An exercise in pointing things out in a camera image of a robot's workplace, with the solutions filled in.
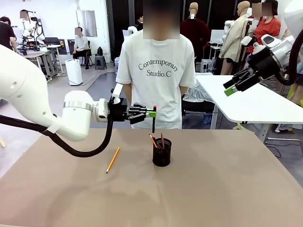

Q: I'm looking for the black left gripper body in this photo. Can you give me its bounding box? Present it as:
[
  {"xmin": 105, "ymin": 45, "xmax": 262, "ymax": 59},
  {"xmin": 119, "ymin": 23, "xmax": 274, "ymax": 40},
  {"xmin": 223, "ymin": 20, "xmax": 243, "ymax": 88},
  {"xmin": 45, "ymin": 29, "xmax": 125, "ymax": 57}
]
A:
[{"xmin": 108, "ymin": 97, "xmax": 130, "ymax": 123}]

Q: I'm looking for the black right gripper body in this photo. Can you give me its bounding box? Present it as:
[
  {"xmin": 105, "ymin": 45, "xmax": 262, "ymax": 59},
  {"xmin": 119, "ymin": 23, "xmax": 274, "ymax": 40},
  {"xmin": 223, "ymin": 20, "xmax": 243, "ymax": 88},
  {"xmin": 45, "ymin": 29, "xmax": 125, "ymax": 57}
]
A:
[{"xmin": 247, "ymin": 53, "xmax": 279, "ymax": 80}]

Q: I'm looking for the black pen with red end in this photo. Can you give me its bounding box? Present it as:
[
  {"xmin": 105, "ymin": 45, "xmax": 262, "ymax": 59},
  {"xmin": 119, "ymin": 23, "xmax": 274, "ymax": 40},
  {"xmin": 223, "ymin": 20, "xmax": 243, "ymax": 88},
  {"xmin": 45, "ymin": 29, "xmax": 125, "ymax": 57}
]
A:
[{"xmin": 151, "ymin": 105, "xmax": 158, "ymax": 133}]

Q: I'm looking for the yellow pencil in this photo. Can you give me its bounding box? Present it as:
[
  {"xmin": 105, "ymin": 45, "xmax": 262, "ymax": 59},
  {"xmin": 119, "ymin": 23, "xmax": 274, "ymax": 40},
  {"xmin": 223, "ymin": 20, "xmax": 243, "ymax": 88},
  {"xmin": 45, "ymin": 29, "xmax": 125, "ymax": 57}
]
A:
[
  {"xmin": 106, "ymin": 146, "xmax": 121, "ymax": 174},
  {"xmin": 148, "ymin": 133, "xmax": 159, "ymax": 149}
]

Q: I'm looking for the person's right forearm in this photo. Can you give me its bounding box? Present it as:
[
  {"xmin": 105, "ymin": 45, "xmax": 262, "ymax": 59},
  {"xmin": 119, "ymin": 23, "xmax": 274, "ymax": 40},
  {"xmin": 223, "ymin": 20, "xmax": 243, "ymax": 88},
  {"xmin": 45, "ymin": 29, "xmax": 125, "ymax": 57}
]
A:
[{"xmin": 123, "ymin": 83, "xmax": 133, "ymax": 107}]

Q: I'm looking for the black mesh pen holder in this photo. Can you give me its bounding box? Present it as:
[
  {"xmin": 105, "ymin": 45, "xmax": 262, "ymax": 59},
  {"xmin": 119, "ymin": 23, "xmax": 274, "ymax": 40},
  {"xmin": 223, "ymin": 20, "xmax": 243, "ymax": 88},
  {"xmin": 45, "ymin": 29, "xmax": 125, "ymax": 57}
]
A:
[{"xmin": 152, "ymin": 138, "xmax": 173, "ymax": 167}]

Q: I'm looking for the white table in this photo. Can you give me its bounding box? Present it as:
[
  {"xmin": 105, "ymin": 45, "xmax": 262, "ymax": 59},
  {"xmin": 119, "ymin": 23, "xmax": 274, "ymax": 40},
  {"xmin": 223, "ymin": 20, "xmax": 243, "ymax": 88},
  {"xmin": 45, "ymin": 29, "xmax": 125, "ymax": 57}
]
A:
[{"xmin": 195, "ymin": 74, "xmax": 303, "ymax": 124}]

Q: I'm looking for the person in white t-shirt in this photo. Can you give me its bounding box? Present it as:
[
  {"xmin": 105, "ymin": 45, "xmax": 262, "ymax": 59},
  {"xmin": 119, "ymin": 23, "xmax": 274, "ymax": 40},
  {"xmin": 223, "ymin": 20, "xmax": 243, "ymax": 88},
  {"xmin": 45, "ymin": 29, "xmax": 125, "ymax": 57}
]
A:
[{"xmin": 116, "ymin": 0, "xmax": 197, "ymax": 130}]

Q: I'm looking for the person in red shirt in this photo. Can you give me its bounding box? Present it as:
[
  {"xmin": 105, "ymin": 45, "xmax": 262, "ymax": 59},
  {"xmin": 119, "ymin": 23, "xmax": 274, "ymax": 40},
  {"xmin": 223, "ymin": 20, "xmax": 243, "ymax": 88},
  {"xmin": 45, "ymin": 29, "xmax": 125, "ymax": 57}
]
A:
[{"xmin": 247, "ymin": 0, "xmax": 283, "ymax": 62}]

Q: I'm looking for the mannequin with beige coat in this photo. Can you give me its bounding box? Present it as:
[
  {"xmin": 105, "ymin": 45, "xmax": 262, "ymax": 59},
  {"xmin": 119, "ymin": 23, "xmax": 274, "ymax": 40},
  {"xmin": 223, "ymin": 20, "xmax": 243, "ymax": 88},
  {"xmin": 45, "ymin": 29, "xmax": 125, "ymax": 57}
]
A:
[{"xmin": 218, "ymin": 0, "xmax": 252, "ymax": 76}]

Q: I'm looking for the clear plastic sheet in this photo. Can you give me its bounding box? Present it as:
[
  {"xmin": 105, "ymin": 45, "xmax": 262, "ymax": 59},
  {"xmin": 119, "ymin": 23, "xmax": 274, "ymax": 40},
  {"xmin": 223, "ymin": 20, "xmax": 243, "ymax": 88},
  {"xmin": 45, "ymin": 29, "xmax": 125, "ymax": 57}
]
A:
[{"xmin": 184, "ymin": 83, "xmax": 215, "ymax": 103}]

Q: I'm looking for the grey plastic stool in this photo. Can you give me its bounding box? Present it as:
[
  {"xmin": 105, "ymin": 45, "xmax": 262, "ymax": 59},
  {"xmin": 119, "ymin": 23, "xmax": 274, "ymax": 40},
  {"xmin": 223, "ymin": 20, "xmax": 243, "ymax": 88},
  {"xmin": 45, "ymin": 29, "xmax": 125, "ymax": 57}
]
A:
[{"xmin": 94, "ymin": 55, "xmax": 108, "ymax": 70}]

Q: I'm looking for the white air purifier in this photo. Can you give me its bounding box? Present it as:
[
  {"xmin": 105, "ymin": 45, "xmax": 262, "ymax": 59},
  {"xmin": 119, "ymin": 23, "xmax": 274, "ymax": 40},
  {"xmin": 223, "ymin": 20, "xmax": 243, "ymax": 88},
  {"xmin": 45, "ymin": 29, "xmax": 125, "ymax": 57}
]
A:
[{"xmin": 65, "ymin": 59, "xmax": 84, "ymax": 87}]

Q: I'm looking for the mannequin with dark red coat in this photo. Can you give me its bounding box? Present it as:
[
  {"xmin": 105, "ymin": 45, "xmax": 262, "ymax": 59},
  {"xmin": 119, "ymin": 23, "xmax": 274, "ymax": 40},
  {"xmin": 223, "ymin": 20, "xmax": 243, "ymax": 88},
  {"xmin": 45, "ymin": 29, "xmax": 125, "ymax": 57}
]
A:
[{"xmin": 179, "ymin": 2, "xmax": 212, "ymax": 60}]

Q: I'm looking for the seated person in grey shirt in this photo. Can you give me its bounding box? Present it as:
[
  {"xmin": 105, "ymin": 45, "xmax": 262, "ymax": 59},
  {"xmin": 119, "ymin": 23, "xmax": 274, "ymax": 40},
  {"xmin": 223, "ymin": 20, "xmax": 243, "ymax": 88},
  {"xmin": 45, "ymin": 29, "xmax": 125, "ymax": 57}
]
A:
[{"xmin": 72, "ymin": 26, "xmax": 92, "ymax": 70}]

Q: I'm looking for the person in black shirt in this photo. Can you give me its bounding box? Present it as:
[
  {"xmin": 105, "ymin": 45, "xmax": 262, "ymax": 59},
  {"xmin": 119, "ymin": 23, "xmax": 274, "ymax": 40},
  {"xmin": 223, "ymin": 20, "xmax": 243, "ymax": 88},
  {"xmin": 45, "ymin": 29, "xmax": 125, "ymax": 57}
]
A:
[{"xmin": 0, "ymin": 16, "xmax": 18, "ymax": 54}]

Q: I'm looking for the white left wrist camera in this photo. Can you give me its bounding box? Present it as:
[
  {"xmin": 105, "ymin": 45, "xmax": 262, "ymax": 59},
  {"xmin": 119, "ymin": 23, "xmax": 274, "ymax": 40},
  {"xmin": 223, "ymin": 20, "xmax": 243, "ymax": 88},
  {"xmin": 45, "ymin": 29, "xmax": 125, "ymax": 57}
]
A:
[{"xmin": 111, "ymin": 83, "xmax": 124, "ymax": 105}]

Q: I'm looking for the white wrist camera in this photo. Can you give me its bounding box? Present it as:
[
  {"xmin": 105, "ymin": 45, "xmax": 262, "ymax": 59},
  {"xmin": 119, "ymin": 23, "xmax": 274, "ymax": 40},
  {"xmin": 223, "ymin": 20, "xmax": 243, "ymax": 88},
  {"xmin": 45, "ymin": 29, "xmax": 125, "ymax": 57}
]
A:
[
  {"xmin": 111, "ymin": 83, "xmax": 124, "ymax": 105},
  {"xmin": 241, "ymin": 35, "xmax": 268, "ymax": 55}
]

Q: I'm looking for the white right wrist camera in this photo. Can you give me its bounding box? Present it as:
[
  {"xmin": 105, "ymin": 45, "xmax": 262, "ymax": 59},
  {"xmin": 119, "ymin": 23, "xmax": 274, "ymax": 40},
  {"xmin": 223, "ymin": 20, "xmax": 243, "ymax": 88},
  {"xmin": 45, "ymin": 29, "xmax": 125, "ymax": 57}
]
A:
[{"xmin": 241, "ymin": 35, "xmax": 268, "ymax": 55}]

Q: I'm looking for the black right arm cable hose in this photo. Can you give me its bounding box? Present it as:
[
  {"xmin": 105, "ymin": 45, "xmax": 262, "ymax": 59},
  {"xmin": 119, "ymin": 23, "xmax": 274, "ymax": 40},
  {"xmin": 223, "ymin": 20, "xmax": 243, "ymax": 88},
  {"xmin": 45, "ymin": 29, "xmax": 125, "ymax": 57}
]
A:
[{"xmin": 274, "ymin": 30, "xmax": 303, "ymax": 87}]

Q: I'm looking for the white wall panel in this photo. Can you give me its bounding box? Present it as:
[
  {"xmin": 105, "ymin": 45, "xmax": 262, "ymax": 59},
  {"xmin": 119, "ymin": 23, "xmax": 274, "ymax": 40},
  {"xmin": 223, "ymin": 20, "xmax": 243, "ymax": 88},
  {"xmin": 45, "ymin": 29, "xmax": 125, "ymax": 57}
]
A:
[{"xmin": 76, "ymin": 9, "xmax": 98, "ymax": 38}]

